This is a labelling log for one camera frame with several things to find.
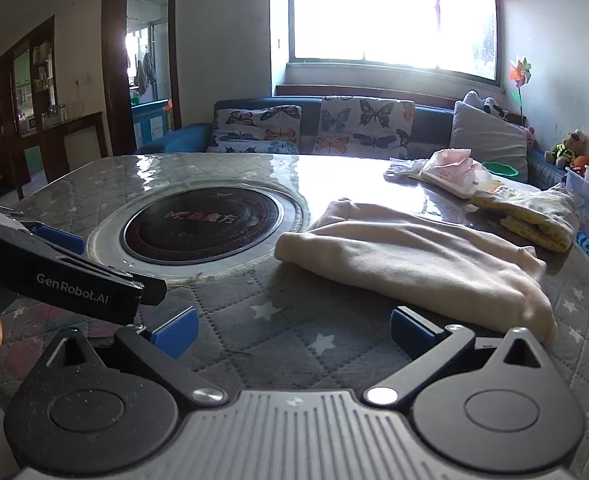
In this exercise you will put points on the butterfly cushion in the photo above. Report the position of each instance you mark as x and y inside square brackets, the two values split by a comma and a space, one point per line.
[355, 126]
[271, 130]

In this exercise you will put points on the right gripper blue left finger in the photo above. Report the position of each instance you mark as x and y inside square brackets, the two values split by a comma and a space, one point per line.
[153, 353]

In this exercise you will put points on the dark wooden cabinet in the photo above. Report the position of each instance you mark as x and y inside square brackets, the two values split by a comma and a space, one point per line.
[39, 133]

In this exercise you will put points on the grey pillow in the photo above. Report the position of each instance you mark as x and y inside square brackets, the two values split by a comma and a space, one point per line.
[489, 138]

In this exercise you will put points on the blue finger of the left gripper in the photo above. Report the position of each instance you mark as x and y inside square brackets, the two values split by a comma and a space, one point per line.
[64, 239]

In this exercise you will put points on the white crumpled cloth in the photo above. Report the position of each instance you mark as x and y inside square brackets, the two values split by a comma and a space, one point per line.
[400, 169]

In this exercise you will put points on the right butterfly cushion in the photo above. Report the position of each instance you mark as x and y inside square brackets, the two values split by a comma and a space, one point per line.
[355, 126]

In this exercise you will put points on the blue white cabinet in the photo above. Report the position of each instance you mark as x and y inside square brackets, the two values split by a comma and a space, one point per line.
[151, 121]

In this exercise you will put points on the teddy bear in vest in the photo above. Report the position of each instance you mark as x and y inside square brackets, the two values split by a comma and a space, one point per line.
[570, 153]

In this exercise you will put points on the pink plastic package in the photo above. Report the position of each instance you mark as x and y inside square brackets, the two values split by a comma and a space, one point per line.
[454, 170]

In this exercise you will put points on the left butterfly cushion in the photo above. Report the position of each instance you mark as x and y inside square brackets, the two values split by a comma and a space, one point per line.
[271, 130]

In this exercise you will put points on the yellow patterned folded garment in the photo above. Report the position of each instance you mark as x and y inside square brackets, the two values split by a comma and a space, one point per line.
[549, 218]

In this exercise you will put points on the window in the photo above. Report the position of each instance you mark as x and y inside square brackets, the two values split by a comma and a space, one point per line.
[456, 36]

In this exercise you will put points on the cream long-sleeve shirt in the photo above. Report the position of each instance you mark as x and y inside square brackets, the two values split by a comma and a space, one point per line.
[472, 276]

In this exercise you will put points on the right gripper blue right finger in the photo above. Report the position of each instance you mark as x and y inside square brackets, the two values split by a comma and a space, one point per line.
[434, 350]

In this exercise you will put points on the blue sofa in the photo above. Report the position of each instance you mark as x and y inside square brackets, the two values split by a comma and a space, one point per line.
[431, 132]

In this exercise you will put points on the dark wooden door frame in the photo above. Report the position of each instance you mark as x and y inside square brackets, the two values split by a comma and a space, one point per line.
[138, 52]

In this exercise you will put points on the green plastic bowl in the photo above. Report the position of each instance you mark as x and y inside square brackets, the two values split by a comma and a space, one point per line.
[501, 170]

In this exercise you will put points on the round black induction cooktop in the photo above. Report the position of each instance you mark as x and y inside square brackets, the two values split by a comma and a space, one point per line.
[200, 226]

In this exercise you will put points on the colourful pinwheel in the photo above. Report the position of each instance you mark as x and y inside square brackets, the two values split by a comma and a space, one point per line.
[519, 75]

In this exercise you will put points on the panda plush toy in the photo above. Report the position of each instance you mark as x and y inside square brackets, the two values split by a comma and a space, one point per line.
[488, 105]

